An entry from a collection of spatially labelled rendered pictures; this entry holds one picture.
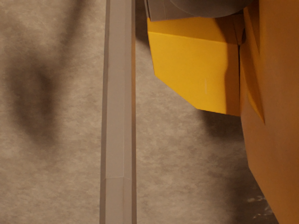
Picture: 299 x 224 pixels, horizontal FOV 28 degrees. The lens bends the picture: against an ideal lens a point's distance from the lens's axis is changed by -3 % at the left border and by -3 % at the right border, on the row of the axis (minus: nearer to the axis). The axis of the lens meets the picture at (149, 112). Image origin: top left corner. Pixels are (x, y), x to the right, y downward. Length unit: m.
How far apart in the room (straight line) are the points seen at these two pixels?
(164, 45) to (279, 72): 0.40
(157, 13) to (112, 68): 0.43
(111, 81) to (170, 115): 1.06
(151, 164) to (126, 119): 1.28
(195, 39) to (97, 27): 0.48
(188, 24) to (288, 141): 0.39
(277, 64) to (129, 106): 0.23
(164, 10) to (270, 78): 0.37
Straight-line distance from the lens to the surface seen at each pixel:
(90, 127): 1.89
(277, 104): 0.93
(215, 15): 1.05
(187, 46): 1.21
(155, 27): 1.23
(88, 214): 2.26
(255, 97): 1.07
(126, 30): 0.87
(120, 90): 0.78
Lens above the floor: 1.27
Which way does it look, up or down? 44 degrees down
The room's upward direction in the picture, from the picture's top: 178 degrees clockwise
